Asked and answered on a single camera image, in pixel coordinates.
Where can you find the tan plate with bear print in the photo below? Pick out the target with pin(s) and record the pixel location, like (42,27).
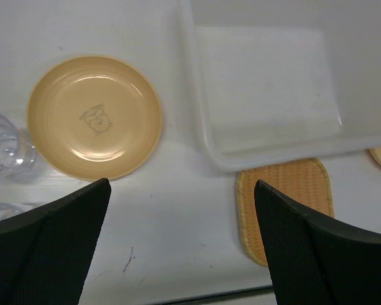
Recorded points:
(94,117)

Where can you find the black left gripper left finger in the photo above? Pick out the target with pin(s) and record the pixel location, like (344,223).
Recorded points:
(46,253)

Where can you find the clear plastic cup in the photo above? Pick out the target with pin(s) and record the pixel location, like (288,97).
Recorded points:
(17,151)
(8,210)

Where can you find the translucent white plastic bin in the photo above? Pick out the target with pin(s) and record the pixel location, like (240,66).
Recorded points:
(275,81)

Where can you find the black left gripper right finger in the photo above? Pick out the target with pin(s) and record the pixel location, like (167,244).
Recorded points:
(314,258)

